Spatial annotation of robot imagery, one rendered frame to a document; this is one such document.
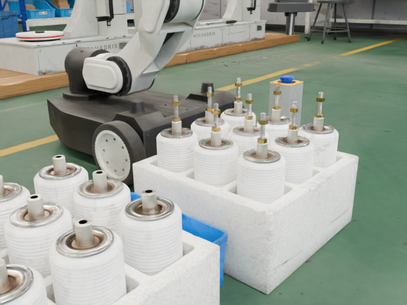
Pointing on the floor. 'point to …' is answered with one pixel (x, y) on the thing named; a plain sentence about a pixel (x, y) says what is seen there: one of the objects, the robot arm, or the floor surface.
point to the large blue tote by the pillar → (8, 24)
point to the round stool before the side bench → (334, 20)
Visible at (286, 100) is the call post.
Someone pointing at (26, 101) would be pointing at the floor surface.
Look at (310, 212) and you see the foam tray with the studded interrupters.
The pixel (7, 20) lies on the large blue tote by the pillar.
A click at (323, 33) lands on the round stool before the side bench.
